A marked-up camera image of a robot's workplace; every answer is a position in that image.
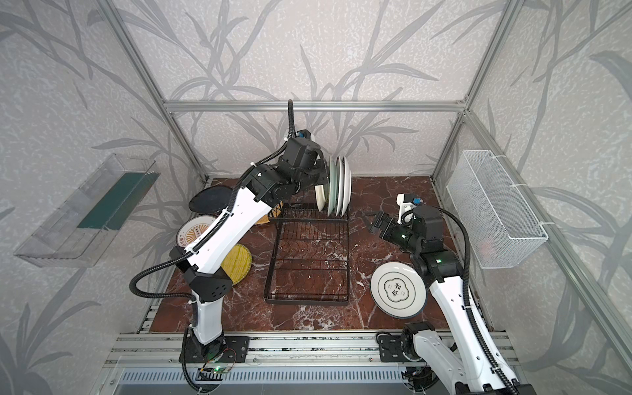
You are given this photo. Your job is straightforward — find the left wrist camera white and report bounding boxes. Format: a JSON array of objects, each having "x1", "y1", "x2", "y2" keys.
[{"x1": 295, "y1": 129, "x2": 312, "y2": 140}]

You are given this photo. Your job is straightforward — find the black wire dish rack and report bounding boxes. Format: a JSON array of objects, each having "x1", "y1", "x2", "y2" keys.
[{"x1": 263, "y1": 202, "x2": 352, "y2": 305}]

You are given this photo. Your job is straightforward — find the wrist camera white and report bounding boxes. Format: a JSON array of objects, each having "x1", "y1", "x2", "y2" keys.
[
  {"x1": 295, "y1": 129, "x2": 312, "y2": 140},
  {"x1": 396, "y1": 194, "x2": 424, "y2": 225}
]

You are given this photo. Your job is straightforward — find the orange woven round plate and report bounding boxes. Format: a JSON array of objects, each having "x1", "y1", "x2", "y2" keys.
[{"x1": 256, "y1": 202, "x2": 283, "y2": 225}]

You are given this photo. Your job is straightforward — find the white plate green text rim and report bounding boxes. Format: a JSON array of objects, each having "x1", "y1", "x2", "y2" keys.
[{"x1": 342, "y1": 156, "x2": 352, "y2": 214}]

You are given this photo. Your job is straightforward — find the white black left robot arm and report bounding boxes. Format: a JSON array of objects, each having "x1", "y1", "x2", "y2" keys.
[{"x1": 129, "y1": 101, "x2": 328, "y2": 349}]

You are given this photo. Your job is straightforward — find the aluminium frame rail base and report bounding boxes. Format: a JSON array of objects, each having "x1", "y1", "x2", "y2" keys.
[{"x1": 104, "y1": 330, "x2": 380, "y2": 367}]

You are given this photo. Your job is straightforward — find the cream plate with floral sprigs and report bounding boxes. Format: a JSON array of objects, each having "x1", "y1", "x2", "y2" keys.
[{"x1": 314, "y1": 185, "x2": 327, "y2": 212}]

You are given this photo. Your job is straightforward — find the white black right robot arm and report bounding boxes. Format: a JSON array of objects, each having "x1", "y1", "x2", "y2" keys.
[{"x1": 369, "y1": 205, "x2": 535, "y2": 394}]

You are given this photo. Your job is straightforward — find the clear plastic wall bin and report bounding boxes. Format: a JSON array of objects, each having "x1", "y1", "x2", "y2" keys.
[{"x1": 14, "y1": 154, "x2": 161, "y2": 268}]

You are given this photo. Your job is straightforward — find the white plate green clover emblem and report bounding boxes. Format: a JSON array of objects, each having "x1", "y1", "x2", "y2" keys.
[{"x1": 370, "y1": 262, "x2": 427, "y2": 319}]

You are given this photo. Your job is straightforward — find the mint green flower plate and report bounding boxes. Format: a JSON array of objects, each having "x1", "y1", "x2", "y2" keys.
[{"x1": 328, "y1": 157, "x2": 339, "y2": 217}]

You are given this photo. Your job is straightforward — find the white wire mesh basket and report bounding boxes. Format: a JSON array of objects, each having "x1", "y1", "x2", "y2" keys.
[{"x1": 447, "y1": 150, "x2": 548, "y2": 270}]

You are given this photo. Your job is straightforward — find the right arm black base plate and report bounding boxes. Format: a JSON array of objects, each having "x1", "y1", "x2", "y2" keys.
[{"x1": 375, "y1": 331, "x2": 408, "y2": 363}]

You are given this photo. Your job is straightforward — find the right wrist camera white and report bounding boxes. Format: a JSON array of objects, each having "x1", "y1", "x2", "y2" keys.
[{"x1": 396, "y1": 194, "x2": 424, "y2": 225}]

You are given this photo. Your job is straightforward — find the black round plate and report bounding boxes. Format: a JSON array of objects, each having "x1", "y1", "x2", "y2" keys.
[{"x1": 189, "y1": 185, "x2": 233, "y2": 215}]

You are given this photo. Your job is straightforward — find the yellow woven round plate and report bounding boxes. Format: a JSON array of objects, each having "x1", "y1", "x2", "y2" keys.
[{"x1": 222, "y1": 244, "x2": 253, "y2": 285}]

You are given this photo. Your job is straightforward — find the white plate orange sunburst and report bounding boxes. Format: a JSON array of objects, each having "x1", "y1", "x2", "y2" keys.
[
  {"x1": 176, "y1": 216, "x2": 216, "y2": 248},
  {"x1": 337, "y1": 157, "x2": 346, "y2": 217}
]

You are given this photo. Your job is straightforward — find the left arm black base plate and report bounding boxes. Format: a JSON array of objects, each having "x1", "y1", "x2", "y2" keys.
[{"x1": 179, "y1": 334, "x2": 250, "y2": 364}]

